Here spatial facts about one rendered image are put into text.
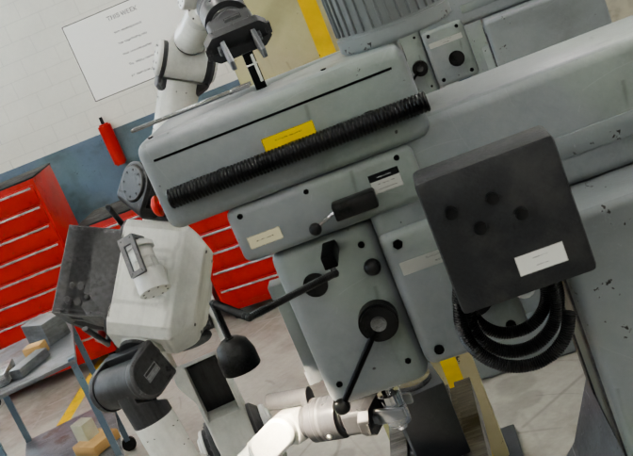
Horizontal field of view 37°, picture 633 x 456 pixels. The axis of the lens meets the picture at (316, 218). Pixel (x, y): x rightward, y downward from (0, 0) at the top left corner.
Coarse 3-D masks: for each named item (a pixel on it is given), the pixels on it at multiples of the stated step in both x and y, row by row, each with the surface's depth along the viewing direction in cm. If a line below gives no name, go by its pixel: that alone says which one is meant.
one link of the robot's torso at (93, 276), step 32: (128, 224) 208; (160, 224) 208; (64, 256) 206; (96, 256) 205; (160, 256) 204; (192, 256) 206; (64, 288) 204; (96, 288) 203; (128, 288) 203; (192, 288) 205; (64, 320) 210; (96, 320) 206; (128, 320) 201; (160, 320) 200; (192, 320) 204
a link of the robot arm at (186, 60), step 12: (180, 24) 198; (180, 36) 199; (192, 36) 196; (204, 36) 197; (180, 48) 202; (192, 48) 200; (204, 48) 206; (168, 60) 203; (180, 60) 203; (192, 60) 204; (204, 60) 205; (168, 72) 204; (180, 72) 205; (192, 72) 205; (204, 72) 206
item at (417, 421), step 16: (432, 368) 222; (400, 384) 217; (416, 384) 214; (432, 384) 214; (416, 400) 213; (432, 400) 214; (448, 400) 214; (416, 416) 214; (432, 416) 215; (448, 416) 215; (416, 432) 215; (432, 432) 216; (448, 432) 216; (416, 448) 216; (432, 448) 216; (448, 448) 217; (464, 448) 217
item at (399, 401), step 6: (402, 396) 182; (384, 402) 180; (390, 402) 180; (396, 402) 180; (402, 402) 181; (408, 414) 182; (402, 420) 181; (408, 420) 181; (390, 426) 182; (396, 426) 181; (402, 426) 181
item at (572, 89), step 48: (576, 48) 160; (624, 48) 151; (432, 96) 170; (480, 96) 155; (528, 96) 154; (576, 96) 154; (624, 96) 153; (432, 144) 157; (480, 144) 156; (576, 144) 155; (624, 144) 155
